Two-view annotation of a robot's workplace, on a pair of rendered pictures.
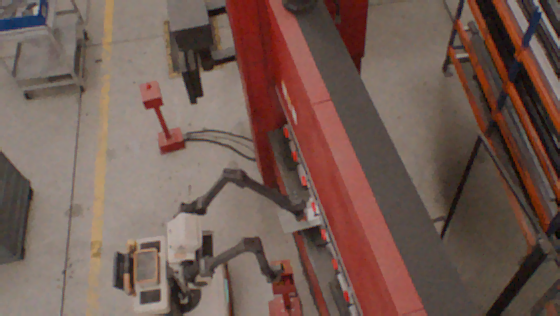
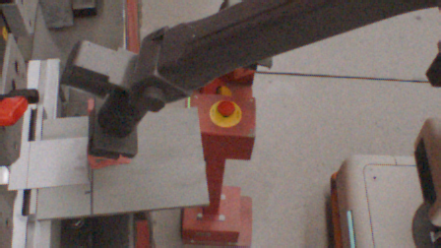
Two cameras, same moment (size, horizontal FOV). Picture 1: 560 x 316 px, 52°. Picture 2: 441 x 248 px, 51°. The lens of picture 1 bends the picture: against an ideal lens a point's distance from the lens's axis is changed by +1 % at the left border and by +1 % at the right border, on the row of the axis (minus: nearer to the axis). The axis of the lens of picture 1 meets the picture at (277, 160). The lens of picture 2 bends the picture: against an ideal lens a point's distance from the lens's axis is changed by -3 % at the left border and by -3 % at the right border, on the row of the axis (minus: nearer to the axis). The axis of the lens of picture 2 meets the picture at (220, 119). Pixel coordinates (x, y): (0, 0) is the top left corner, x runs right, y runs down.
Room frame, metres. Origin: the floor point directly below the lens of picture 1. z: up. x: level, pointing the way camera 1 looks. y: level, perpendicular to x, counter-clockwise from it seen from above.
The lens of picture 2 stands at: (2.12, 0.04, 1.69)
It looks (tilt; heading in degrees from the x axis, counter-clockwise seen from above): 57 degrees down; 177
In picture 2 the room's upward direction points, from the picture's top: 6 degrees clockwise
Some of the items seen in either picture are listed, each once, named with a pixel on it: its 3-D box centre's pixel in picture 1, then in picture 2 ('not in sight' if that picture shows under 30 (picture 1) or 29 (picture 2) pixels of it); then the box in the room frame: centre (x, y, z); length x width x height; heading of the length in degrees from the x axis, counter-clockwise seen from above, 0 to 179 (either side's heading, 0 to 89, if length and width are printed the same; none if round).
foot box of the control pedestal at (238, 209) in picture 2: (284, 308); (219, 214); (1.46, 0.11, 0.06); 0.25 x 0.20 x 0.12; 90
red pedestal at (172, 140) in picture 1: (160, 118); not in sight; (3.25, 1.00, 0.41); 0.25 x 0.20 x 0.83; 99
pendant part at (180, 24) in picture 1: (198, 47); not in sight; (2.94, 0.45, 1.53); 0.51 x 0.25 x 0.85; 5
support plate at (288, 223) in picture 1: (298, 217); (121, 160); (1.76, -0.09, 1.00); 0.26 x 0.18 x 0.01; 99
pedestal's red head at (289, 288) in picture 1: (282, 275); (220, 103); (1.46, 0.08, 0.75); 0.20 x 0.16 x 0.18; 0
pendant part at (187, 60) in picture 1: (189, 64); not in sight; (2.88, 0.54, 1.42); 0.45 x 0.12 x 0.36; 5
